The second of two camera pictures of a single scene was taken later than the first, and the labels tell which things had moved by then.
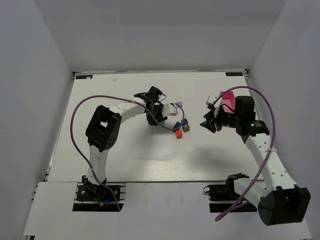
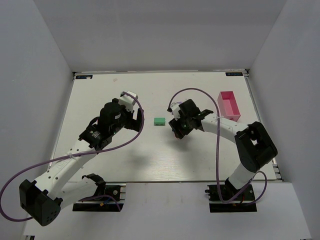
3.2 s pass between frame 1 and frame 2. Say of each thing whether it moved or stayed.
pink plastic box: stayed
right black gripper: moved
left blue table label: stayed
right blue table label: stayed
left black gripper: moved
